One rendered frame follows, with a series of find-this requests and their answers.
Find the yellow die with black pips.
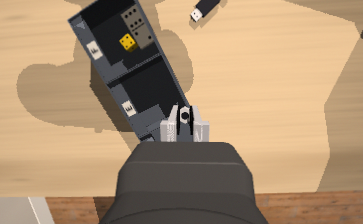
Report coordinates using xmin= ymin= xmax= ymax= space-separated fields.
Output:
xmin=120 ymin=34 xmax=138 ymax=52

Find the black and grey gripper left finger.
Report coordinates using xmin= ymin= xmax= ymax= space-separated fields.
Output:
xmin=160 ymin=105 xmax=180 ymax=142

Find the black usb stick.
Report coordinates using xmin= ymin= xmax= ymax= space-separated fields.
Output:
xmin=191 ymin=0 xmax=220 ymax=21

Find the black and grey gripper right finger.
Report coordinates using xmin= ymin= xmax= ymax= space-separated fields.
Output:
xmin=190 ymin=105 xmax=210 ymax=142

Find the dark grey rack of three bins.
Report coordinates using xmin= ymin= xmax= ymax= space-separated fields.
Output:
xmin=67 ymin=0 xmax=190 ymax=142

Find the white domino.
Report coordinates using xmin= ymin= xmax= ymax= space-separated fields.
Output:
xmin=121 ymin=4 xmax=154 ymax=49

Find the white hex nut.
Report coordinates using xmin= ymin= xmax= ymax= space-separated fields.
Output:
xmin=180 ymin=107 xmax=190 ymax=123

